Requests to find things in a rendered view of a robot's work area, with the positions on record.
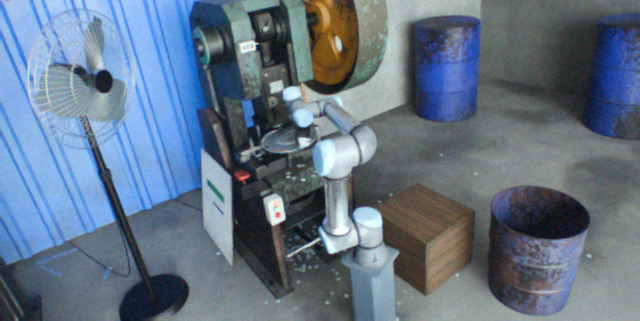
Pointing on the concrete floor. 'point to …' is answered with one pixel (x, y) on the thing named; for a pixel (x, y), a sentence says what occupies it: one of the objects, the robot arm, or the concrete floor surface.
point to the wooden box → (427, 236)
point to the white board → (217, 204)
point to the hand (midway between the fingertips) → (300, 146)
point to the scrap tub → (535, 248)
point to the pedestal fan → (141, 294)
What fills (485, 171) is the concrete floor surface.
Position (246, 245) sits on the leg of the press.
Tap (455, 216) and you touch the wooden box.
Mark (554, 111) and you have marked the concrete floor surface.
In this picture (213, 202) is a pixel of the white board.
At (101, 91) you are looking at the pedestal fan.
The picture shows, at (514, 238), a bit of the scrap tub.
